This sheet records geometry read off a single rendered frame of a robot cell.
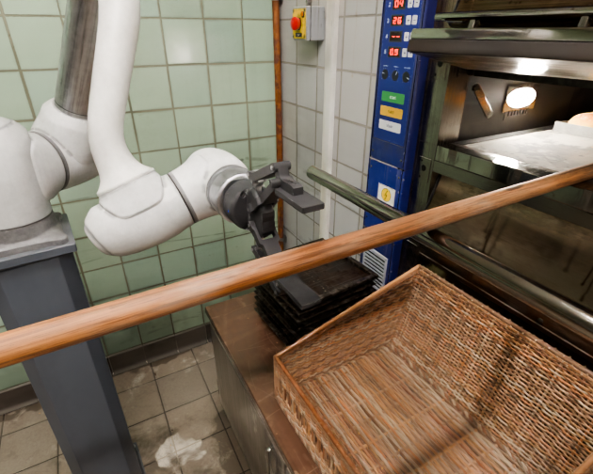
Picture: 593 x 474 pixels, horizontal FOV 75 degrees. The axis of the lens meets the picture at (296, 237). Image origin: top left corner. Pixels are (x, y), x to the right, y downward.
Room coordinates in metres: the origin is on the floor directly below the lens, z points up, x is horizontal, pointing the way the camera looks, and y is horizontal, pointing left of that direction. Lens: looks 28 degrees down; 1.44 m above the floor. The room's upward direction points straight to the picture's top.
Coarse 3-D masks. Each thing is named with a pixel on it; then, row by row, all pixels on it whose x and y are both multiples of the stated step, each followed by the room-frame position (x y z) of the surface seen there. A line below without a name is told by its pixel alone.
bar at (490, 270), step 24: (312, 168) 0.82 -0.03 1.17; (336, 192) 0.72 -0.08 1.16; (360, 192) 0.67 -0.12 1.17; (384, 216) 0.59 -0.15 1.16; (432, 240) 0.50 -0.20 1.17; (456, 240) 0.48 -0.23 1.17; (480, 264) 0.43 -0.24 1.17; (504, 264) 0.42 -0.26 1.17; (504, 288) 0.40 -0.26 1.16; (528, 288) 0.37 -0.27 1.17; (552, 312) 0.34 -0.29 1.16; (576, 312) 0.33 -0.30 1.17
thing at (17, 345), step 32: (512, 192) 0.59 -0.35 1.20; (544, 192) 0.63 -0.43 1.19; (384, 224) 0.47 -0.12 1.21; (416, 224) 0.48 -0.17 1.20; (448, 224) 0.52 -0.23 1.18; (288, 256) 0.39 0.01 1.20; (320, 256) 0.40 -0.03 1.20; (160, 288) 0.33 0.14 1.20; (192, 288) 0.33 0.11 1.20; (224, 288) 0.34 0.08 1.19; (64, 320) 0.28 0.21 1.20; (96, 320) 0.28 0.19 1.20; (128, 320) 0.29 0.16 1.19; (0, 352) 0.25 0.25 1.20; (32, 352) 0.25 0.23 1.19
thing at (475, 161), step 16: (448, 144) 0.99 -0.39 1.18; (448, 160) 0.95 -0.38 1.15; (464, 160) 0.91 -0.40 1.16; (480, 160) 0.87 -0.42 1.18; (496, 160) 0.85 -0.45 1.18; (512, 160) 0.85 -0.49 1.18; (496, 176) 0.83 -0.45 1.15; (512, 176) 0.80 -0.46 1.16; (528, 176) 0.77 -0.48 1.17; (560, 192) 0.71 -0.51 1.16; (576, 192) 0.68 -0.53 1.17; (592, 192) 0.66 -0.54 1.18; (592, 208) 0.65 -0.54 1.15
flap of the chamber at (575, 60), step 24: (408, 48) 0.91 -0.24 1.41; (432, 48) 0.85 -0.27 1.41; (456, 48) 0.80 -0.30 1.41; (480, 48) 0.75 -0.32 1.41; (504, 48) 0.71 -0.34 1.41; (528, 48) 0.68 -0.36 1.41; (552, 48) 0.64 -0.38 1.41; (576, 48) 0.61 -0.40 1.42; (528, 72) 0.84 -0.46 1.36; (552, 72) 0.77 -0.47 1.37; (576, 72) 0.71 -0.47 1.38
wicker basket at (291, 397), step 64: (384, 320) 0.88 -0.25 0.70; (448, 320) 0.80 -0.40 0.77; (320, 384) 0.74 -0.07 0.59; (384, 384) 0.74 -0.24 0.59; (448, 384) 0.72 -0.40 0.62; (512, 384) 0.62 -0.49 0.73; (576, 384) 0.55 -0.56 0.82; (320, 448) 0.53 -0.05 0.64; (384, 448) 0.56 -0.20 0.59; (448, 448) 0.56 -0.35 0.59; (512, 448) 0.55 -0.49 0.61; (576, 448) 0.48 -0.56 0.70
